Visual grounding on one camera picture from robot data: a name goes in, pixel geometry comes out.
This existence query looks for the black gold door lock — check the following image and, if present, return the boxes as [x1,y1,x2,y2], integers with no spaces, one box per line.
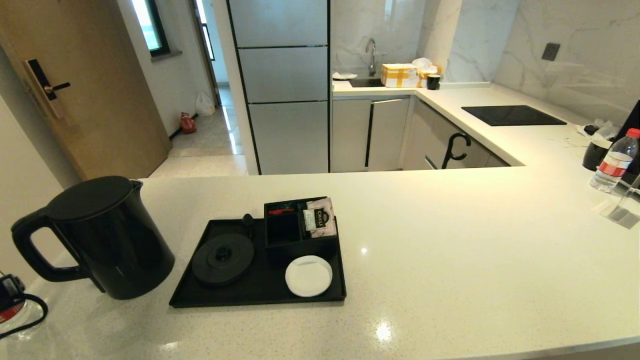
[23,59,71,120]

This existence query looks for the narrow dark framed hallway window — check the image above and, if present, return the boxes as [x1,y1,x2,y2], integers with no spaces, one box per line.
[195,0,218,63]

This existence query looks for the black round kettle base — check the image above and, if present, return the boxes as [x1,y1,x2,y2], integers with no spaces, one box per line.
[192,213,256,287]

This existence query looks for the black compartment organizer box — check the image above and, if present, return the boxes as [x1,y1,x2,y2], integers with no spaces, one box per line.
[263,196,339,264]

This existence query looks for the black mug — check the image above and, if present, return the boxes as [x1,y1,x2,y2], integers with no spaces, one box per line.
[582,140,613,172]

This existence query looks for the white round coaster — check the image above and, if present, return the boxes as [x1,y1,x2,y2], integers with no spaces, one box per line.
[285,255,333,298]

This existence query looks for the black curved umbrella handle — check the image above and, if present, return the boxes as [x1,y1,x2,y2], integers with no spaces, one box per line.
[442,132,472,170]

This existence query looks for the white tall cabinet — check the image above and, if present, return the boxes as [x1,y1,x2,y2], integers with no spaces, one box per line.
[0,95,83,293]

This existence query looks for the white plastic bag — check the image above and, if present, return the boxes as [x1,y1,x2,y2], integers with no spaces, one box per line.
[196,92,217,117]

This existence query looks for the brown wooden door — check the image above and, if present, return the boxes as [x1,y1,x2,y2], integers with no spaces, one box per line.
[0,0,173,183]

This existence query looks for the large yellow taped carton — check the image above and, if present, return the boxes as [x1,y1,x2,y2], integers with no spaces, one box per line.
[381,63,420,89]

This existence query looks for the chrome kitchen faucet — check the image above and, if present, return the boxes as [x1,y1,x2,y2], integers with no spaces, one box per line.
[365,38,378,77]

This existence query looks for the white crumpled tissue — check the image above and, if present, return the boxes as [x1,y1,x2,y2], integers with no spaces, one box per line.
[577,119,621,148]

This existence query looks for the grey kitchen base cabinets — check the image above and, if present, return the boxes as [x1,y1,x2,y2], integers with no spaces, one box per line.
[331,94,511,173]

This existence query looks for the white tea bag packet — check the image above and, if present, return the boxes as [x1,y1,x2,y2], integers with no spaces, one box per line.
[302,197,337,238]

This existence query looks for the clear acrylic stand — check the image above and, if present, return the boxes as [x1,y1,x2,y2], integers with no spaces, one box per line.
[600,175,640,231]

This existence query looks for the black induction cooktop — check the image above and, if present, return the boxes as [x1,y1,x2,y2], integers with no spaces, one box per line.
[461,105,568,127]

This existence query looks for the silver refrigerator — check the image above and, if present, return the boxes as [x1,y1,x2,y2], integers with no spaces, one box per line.
[227,0,332,176]

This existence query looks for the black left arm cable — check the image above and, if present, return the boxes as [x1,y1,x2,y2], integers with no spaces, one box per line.
[0,292,49,340]

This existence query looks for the clear water bottle red cap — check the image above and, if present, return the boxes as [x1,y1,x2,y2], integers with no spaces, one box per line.
[590,128,640,194]
[0,295,46,341]

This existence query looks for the black rectangular serving tray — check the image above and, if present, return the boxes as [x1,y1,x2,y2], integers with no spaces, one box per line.
[169,215,348,308]

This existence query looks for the black electric kettle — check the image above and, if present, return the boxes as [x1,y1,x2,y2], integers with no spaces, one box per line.
[11,175,176,301]

